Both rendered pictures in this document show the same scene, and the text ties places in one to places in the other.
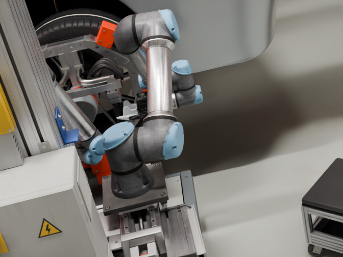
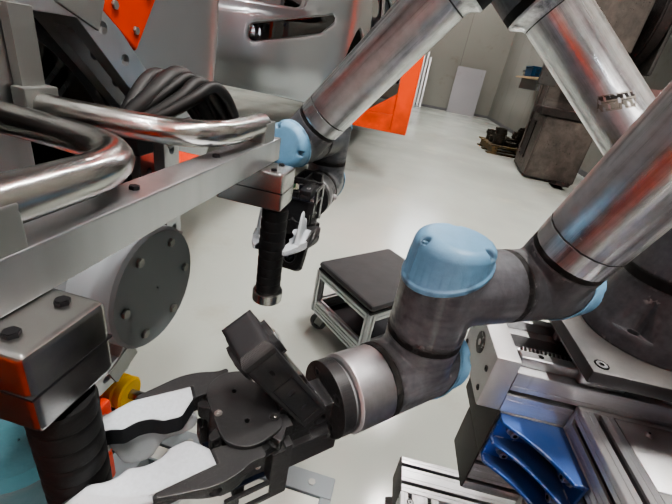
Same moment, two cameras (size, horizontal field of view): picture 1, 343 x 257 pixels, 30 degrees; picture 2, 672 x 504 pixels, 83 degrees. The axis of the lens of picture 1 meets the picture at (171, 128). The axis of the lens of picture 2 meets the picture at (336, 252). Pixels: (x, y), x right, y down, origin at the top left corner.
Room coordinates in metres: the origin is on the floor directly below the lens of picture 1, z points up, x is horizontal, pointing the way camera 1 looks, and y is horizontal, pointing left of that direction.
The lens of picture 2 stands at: (2.28, 0.67, 1.09)
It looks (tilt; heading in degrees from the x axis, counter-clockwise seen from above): 27 degrees down; 274
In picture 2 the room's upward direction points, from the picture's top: 10 degrees clockwise
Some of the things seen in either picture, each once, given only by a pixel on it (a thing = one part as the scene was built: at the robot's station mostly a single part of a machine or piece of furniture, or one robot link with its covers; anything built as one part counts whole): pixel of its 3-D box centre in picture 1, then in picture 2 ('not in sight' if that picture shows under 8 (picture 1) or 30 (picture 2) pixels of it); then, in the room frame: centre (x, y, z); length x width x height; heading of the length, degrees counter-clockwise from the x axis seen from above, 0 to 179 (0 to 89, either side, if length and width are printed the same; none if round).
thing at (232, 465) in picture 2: not in sight; (215, 456); (2.35, 0.50, 0.83); 0.09 x 0.05 x 0.02; 49
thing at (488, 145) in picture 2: not in sight; (520, 142); (-0.15, -7.07, 0.24); 1.33 x 0.92 x 0.48; 0
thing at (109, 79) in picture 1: (92, 66); (163, 85); (2.52, 0.26, 1.03); 0.19 x 0.18 x 0.11; 176
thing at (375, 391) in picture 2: not in sight; (351, 386); (2.26, 0.39, 0.81); 0.08 x 0.05 x 0.08; 131
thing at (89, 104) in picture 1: (81, 104); (69, 263); (2.58, 0.36, 0.85); 0.21 x 0.14 x 0.14; 176
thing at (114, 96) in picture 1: (114, 93); (256, 180); (2.43, 0.19, 0.93); 0.09 x 0.05 x 0.05; 176
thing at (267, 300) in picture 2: (120, 117); (271, 252); (2.40, 0.20, 0.83); 0.04 x 0.04 x 0.16
